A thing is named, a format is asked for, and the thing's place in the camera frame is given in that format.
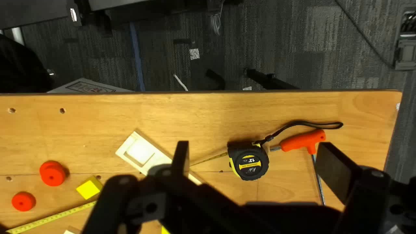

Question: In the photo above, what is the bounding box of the flat orange wooden disc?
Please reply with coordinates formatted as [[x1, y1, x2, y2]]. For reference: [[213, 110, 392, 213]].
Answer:
[[11, 191, 36, 212]]

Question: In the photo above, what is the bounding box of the orange handled hex key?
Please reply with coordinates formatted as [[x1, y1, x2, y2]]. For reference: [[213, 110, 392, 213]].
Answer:
[[269, 128, 329, 206]]

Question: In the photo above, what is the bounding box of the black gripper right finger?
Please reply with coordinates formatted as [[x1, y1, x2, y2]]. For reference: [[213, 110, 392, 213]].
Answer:
[[316, 141, 361, 203]]

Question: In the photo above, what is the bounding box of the grey keyboard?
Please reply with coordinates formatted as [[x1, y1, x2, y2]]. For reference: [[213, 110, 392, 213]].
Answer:
[[50, 78, 126, 93]]

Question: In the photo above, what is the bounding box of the white wooden frame block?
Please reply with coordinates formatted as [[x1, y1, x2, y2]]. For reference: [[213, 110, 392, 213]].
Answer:
[[114, 128, 204, 187]]

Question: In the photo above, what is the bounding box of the thick orange wooden disc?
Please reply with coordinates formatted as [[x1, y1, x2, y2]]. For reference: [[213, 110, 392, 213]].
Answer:
[[39, 161, 67, 187]]

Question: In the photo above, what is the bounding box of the black yellow tape measure case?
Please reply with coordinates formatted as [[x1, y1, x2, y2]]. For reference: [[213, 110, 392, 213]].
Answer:
[[227, 141, 269, 180]]

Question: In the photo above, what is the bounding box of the yellow measuring tape blade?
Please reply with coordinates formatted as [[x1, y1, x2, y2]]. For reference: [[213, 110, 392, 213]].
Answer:
[[5, 200, 96, 234]]

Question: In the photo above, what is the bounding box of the yellow wooden cube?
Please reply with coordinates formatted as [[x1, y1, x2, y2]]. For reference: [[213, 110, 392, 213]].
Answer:
[[76, 177, 102, 200]]

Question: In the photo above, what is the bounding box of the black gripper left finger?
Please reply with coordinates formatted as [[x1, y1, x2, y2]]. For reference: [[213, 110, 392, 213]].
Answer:
[[171, 140, 189, 177]]

